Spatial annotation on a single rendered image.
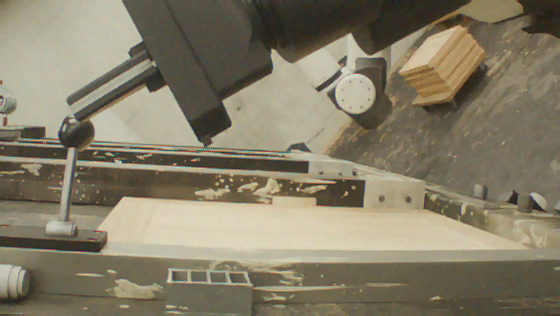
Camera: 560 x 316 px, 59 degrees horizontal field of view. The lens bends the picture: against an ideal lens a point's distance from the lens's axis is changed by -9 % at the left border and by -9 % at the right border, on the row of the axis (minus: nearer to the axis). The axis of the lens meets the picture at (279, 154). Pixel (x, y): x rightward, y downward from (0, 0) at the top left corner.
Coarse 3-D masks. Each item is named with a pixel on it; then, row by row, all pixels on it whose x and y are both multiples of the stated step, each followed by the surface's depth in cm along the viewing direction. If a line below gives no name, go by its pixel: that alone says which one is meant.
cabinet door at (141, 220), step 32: (128, 224) 68; (160, 224) 72; (192, 224) 74; (224, 224) 76; (256, 224) 78; (288, 224) 79; (320, 224) 81; (352, 224) 82; (384, 224) 84; (416, 224) 85; (448, 224) 85
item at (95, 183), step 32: (0, 160) 88; (32, 160) 90; (0, 192) 88; (32, 192) 89; (96, 192) 91; (128, 192) 92; (160, 192) 93; (192, 192) 94; (224, 192) 95; (256, 192) 96; (288, 192) 97; (320, 192) 98; (352, 192) 99; (384, 192) 100; (416, 192) 101
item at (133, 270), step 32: (0, 256) 43; (32, 256) 44; (64, 256) 44; (96, 256) 45; (128, 256) 45; (160, 256) 46; (192, 256) 47; (224, 256) 48; (256, 256) 48; (288, 256) 49; (320, 256) 50; (352, 256) 51; (384, 256) 51; (416, 256) 52; (448, 256) 52; (480, 256) 53; (512, 256) 53; (544, 256) 53; (32, 288) 44; (64, 288) 44; (96, 288) 45; (128, 288) 45; (160, 288) 46; (256, 288) 47; (288, 288) 48; (320, 288) 48; (352, 288) 49; (384, 288) 49; (416, 288) 50; (448, 288) 50; (480, 288) 51; (512, 288) 52; (544, 288) 52
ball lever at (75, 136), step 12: (72, 120) 49; (60, 132) 49; (72, 132) 49; (84, 132) 50; (72, 144) 49; (84, 144) 50; (72, 156) 49; (72, 168) 49; (72, 180) 48; (72, 192) 48; (60, 204) 47; (60, 216) 46; (48, 228) 45; (60, 228) 45; (72, 228) 46
